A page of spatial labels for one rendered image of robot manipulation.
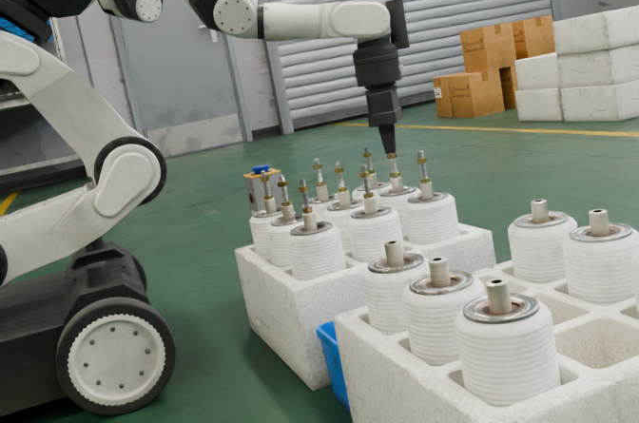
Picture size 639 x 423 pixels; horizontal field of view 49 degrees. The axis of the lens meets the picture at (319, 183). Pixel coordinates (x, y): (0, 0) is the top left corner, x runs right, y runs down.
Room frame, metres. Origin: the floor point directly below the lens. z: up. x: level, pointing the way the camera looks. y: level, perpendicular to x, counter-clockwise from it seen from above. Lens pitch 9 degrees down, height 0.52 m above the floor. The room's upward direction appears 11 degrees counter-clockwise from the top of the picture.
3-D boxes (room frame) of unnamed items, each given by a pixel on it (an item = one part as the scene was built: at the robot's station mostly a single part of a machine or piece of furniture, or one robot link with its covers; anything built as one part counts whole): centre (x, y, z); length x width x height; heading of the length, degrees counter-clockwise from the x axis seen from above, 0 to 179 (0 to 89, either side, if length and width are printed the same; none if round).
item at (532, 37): (5.16, -1.70, 0.45); 0.30 x 0.24 x 0.30; 15
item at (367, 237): (1.23, -0.08, 0.16); 0.10 x 0.10 x 0.18
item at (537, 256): (0.97, -0.30, 0.16); 0.10 x 0.10 x 0.18
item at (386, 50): (1.39, -0.17, 0.57); 0.11 x 0.11 x 0.11; 1
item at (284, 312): (1.34, -0.04, 0.09); 0.39 x 0.39 x 0.18; 20
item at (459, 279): (0.78, -0.12, 0.25); 0.08 x 0.08 x 0.01
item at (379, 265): (0.90, -0.08, 0.25); 0.08 x 0.08 x 0.01
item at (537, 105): (4.07, -1.50, 0.09); 0.39 x 0.39 x 0.18; 19
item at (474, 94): (4.98, -1.22, 0.15); 0.30 x 0.24 x 0.30; 17
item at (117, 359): (1.17, 0.40, 0.10); 0.20 x 0.05 x 0.20; 108
